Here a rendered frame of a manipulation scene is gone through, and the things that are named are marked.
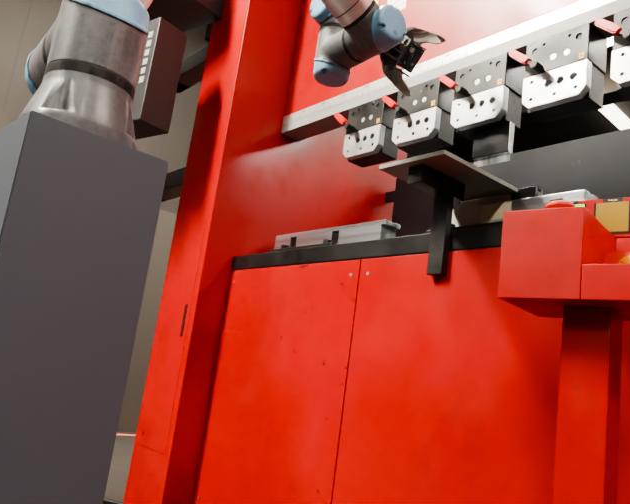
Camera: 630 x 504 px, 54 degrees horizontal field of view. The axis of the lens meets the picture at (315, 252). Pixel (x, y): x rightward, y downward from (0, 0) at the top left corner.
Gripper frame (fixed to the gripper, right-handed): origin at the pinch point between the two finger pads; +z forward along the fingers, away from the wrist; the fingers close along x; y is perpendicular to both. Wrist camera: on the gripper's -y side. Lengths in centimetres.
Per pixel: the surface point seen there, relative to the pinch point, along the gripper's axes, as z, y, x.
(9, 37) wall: -38, -316, -124
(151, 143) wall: 69, -301, -152
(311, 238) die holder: 13, -17, -60
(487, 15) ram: 12.0, -5.2, 18.2
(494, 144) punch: 15.0, 18.9, -5.9
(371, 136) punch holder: 12.0, -18.0, -23.9
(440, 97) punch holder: 12.7, -3.6, -4.2
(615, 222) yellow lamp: -15, 73, -3
